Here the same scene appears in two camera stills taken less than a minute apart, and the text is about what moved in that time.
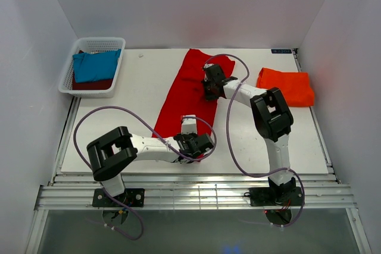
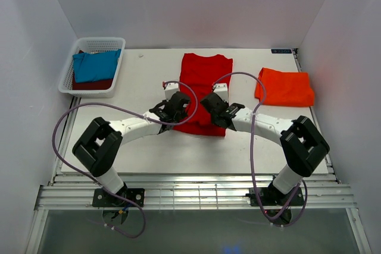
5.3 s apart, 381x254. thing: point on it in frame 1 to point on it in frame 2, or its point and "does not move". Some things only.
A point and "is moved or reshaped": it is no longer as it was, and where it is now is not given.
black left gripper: [189, 135] to [165, 102]
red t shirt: [186, 97] is moved or reshaped
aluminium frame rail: [196, 192] does not move
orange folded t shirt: [294, 86] does not move
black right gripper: [208, 97] to [226, 103]
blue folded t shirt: [95, 66] does not move
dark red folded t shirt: [91, 85] does not move
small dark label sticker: [281, 51] does not move
